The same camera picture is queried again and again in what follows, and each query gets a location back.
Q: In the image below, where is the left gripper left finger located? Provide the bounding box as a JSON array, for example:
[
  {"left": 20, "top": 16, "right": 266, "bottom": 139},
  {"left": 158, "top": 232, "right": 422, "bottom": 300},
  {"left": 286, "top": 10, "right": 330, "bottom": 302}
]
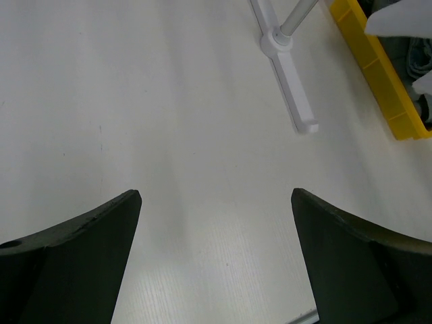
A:
[{"left": 1, "top": 190, "right": 142, "bottom": 323}]

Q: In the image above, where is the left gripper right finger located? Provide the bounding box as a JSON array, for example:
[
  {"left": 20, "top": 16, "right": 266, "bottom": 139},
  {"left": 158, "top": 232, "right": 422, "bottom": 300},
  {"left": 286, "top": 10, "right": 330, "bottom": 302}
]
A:
[{"left": 291, "top": 188, "right": 431, "bottom": 323}]

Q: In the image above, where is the white skirt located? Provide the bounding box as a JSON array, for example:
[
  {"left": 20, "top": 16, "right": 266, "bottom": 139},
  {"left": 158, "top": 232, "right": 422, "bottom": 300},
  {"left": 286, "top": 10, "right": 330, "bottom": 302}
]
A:
[{"left": 364, "top": 1, "right": 431, "bottom": 95}]

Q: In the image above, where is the yellow plastic bin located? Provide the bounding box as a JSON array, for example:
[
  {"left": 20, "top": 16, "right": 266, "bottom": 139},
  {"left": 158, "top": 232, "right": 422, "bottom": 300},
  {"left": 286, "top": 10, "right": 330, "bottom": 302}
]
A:
[{"left": 329, "top": 0, "right": 431, "bottom": 140}]

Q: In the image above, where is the grey folded garment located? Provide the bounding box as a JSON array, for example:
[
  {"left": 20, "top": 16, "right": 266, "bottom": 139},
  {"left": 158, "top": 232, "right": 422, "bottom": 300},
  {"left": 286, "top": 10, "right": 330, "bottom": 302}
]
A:
[{"left": 379, "top": 36, "right": 431, "bottom": 130}]

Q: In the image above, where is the white clothes rack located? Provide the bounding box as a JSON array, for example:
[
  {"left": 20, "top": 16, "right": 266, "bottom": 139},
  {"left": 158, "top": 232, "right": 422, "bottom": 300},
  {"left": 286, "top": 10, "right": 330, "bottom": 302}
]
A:
[{"left": 250, "top": 0, "right": 319, "bottom": 134}]

